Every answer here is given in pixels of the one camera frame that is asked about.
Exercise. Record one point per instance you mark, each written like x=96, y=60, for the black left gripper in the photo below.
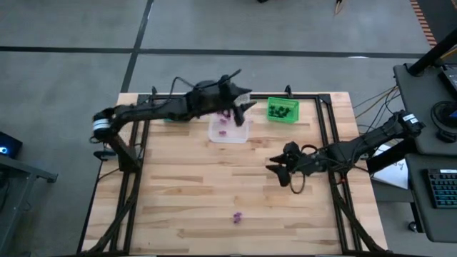
x=210, y=98

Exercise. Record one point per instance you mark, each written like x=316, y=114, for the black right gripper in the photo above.
x=307, y=162

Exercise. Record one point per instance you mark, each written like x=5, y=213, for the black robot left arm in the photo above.
x=143, y=110

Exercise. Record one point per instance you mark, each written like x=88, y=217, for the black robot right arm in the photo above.
x=375, y=137

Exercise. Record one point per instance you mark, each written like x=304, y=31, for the clear plastic bin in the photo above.
x=232, y=137

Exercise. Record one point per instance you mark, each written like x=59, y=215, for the black table clamp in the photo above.
x=287, y=90
x=154, y=90

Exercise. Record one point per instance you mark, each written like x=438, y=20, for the green plastic basket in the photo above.
x=293, y=107

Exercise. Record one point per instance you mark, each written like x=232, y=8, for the teal plastic bin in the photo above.
x=175, y=120

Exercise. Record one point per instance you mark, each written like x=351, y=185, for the white paper sheet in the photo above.
x=392, y=175

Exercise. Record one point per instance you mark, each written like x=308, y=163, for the black caster wheel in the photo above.
x=412, y=226

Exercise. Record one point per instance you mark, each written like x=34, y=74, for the grey desk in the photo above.
x=428, y=221
x=417, y=107

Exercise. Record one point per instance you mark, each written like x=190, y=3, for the black connector box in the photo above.
x=103, y=155

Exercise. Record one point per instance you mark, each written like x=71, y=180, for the backlit black keyboard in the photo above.
x=442, y=187

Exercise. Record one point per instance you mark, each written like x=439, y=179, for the black round headphones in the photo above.
x=444, y=121

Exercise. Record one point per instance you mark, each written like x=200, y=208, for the black flat device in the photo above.
x=450, y=80

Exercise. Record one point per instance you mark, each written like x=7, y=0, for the black mat with orange stripes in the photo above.
x=423, y=21

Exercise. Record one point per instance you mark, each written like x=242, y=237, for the grey metal cart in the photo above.
x=21, y=185

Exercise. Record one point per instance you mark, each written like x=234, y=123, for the black box with blue light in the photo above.
x=9, y=144

